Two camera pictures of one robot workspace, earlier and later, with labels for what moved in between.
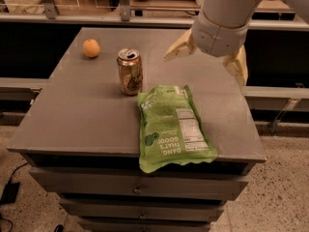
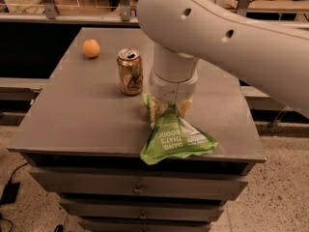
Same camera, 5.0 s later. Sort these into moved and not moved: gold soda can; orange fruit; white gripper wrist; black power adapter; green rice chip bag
Moved: green rice chip bag; white gripper wrist
Not moved: orange fruit; black power adapter; gold soda can
